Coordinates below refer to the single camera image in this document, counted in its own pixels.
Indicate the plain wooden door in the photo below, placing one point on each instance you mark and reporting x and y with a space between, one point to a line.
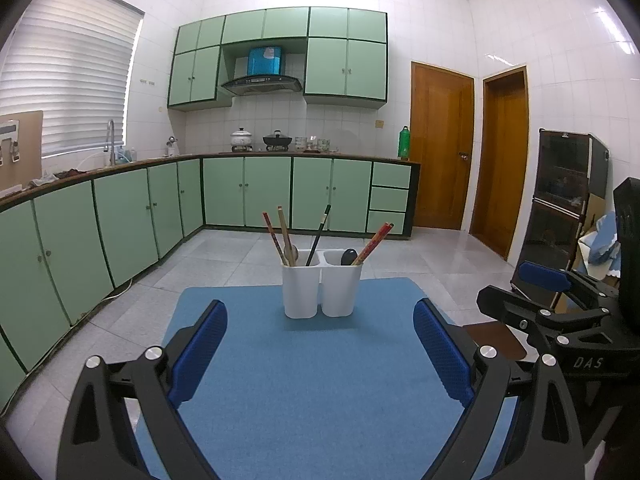
502 160

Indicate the blue cloth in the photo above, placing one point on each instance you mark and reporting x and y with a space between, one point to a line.
605 240

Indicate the plastic bottles by sink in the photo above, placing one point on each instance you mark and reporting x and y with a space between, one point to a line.
126 155

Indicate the black chopstick with gold band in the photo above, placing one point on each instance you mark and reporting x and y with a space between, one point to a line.
320 230

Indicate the blue hood chimney cover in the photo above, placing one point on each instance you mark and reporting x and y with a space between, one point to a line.
265 60

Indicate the crumpled cloth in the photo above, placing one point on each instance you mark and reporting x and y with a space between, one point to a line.
45 180

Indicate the blue table mat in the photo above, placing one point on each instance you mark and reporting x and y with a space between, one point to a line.
310 400

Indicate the black glass-door cabinet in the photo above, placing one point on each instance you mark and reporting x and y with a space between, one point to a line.
560 175

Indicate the green bottle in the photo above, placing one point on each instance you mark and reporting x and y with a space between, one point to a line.
404 142

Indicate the cardboard board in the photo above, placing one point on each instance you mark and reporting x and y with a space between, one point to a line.
32 150

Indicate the black plastic spoon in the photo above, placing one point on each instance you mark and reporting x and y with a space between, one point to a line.
348 255

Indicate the white clip device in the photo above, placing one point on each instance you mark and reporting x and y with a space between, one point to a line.
7 130

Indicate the white window blind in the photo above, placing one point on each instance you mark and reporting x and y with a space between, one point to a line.
65 75

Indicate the steel kitchen faucet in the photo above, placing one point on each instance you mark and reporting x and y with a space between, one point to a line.
113 150

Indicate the wooden door with knob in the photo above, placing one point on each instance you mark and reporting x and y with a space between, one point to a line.
440 150

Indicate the steel kettle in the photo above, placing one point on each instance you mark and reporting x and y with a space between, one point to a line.
172 147

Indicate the black wok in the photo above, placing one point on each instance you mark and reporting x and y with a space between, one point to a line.
277 140

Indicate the green base cabinets with counter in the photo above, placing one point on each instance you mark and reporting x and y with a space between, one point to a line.
270 190

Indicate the black range hood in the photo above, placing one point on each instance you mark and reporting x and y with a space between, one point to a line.
262 86

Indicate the glass jar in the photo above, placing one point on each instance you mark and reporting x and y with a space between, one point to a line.
300 143
324 145

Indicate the white cooking pot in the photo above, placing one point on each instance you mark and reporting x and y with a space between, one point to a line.
241 139

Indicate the white two-compartment utensil holder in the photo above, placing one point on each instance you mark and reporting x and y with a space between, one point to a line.
300 290

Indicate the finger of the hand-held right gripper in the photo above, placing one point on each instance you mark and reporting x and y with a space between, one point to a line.
500 305
542 276

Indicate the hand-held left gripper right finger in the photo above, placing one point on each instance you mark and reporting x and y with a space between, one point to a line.
440 355

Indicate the brown stool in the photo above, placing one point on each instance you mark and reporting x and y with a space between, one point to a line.
492 337

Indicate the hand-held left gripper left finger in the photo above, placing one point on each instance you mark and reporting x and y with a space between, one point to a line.
200 355

